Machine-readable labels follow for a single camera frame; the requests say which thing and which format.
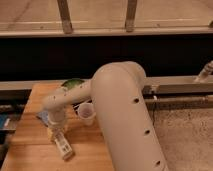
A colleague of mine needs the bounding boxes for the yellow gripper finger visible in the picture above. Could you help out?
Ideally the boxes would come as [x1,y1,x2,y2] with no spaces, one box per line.
[47,126,68,140]

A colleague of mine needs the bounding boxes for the white labelled plastic bottle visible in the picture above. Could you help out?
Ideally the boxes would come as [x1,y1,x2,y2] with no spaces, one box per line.
[54,132,74,160]

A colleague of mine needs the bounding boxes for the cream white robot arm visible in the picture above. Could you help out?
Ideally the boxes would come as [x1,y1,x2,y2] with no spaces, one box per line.
[43,61,169,171]

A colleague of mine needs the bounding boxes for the green ceramic bowl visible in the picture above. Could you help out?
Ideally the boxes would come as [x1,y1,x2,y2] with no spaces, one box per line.
[62,78,83,90]

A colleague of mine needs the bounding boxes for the blue sponge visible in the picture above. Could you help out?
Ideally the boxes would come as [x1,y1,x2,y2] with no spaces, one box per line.
[37,110,48,125]

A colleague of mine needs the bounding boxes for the black white striped cloth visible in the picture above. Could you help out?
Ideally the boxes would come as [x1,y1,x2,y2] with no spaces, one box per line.
[73,103,81,115]

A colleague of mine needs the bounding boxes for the blue object at left edge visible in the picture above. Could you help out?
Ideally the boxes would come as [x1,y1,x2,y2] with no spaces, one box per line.
[0,115,10,129]

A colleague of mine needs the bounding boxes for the left metal window post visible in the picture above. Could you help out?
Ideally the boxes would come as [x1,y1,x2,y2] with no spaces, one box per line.
[57,0,73,34]

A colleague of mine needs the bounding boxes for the metal window post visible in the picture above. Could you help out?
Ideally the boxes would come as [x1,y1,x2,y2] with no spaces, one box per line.
[57,0,73,34]
[125,0,137,32]

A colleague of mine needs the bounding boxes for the right metal window post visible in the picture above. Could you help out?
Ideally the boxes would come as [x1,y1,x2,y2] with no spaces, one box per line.
[125,0,137,32]

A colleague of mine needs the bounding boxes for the grey corrugated hose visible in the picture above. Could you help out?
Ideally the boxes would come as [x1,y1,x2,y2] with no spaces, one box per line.
[195,60,213,83]

